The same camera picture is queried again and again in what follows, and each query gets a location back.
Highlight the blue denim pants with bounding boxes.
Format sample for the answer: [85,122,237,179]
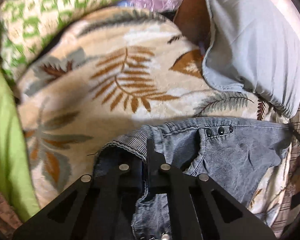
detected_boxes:
[93,116,292,240]

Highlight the lime green bedsheet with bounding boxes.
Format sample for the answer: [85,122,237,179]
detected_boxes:
[0,68,39,222]

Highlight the beige striped quilt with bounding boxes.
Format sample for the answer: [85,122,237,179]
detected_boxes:
[271,106,300,238]

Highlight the cream leaf-pattern blanket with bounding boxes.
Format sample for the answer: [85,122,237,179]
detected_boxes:
[17,7,291,226]

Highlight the light grey pillow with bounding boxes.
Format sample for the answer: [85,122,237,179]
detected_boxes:
[203,0,300,118]

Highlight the brown wooden headboard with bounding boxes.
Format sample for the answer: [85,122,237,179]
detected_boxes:
[174,0,211,48]

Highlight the green patterned pillow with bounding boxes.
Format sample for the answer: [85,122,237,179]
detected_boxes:
[0,0,120,82]

